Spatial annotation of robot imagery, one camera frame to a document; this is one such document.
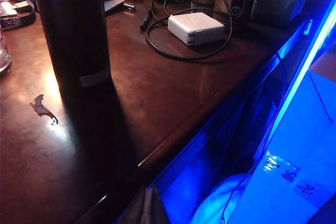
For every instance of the black thermos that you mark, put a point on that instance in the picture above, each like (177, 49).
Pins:
(76, 24)

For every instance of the Starbucks glass cup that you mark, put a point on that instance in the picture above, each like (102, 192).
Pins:
(4, 53)

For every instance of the white power adapter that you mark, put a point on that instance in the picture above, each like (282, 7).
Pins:
(197, 28)

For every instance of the small dark marker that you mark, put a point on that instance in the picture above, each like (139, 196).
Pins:
(130, 6)

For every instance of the dark flat card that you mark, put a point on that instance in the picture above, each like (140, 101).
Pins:
(115, 3)

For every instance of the rounded white bag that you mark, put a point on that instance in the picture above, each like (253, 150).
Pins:
(218, 200)

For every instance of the handwritten cardboard box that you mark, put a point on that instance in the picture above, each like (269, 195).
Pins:
(296, 142)

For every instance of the LED light strip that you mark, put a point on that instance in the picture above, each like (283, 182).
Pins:
(315, 51)

